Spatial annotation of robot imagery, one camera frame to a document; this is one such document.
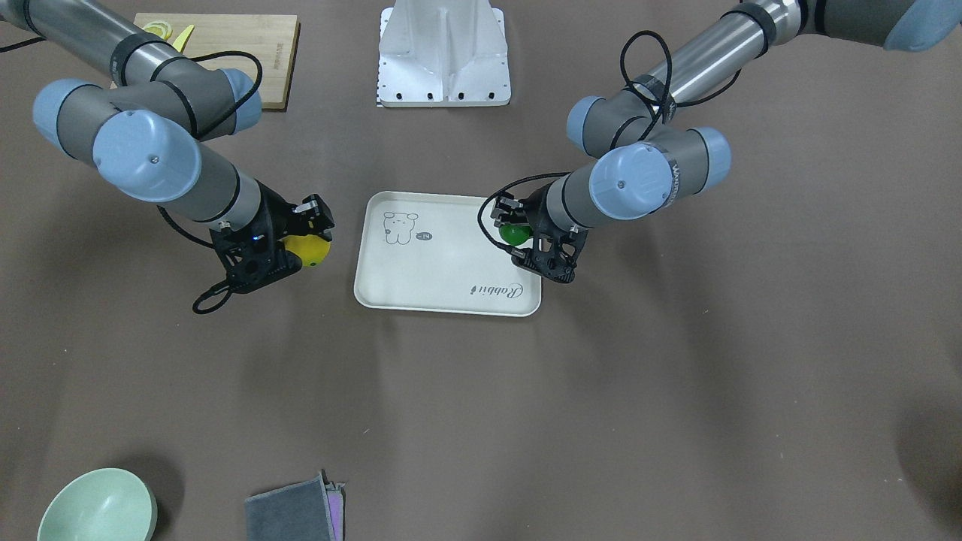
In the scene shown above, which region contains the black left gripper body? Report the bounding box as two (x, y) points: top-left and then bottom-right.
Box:
(511, 188), (588, 284)

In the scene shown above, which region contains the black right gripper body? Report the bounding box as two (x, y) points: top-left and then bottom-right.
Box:
(210, 184), (303, 294)

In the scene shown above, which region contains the green lime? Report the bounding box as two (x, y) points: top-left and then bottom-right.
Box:
(498, 223), (533, 246)

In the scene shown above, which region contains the yellow lemon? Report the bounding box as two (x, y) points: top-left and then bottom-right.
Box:
(283, 235), (331, 267)

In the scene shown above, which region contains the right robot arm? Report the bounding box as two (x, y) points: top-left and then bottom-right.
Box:
(2, 1), (310, 294)

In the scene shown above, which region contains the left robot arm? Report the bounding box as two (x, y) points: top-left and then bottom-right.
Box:
(478, 1), (961, 283)

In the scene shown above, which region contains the cream rabbit tray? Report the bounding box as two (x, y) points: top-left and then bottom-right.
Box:
(353, 191), (542, 316)

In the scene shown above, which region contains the wooden cutting board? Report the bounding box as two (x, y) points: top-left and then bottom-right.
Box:
(134, 11), (301, 112)

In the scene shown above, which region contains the lemon slice on board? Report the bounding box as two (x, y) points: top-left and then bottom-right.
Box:
(141, 20), (173, 41)

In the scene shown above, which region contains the grey folded cloth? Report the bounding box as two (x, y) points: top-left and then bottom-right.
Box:
(244, 470), (346, 540)

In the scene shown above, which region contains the mint green bowl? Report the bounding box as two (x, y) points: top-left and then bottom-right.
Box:
(35, 468), (159, 540)

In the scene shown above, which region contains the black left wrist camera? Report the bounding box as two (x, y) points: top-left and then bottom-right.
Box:
(491, 194), (528, 228)

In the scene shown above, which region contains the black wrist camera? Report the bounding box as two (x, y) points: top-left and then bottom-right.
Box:
(491, 194), (528, 228)
(286, 194), (334, 242)

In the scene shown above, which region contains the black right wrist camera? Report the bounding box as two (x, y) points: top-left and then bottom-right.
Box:
(286, 194), (334, 242)

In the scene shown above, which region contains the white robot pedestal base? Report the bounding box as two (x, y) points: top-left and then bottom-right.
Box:
(376, 1), (512, 107)

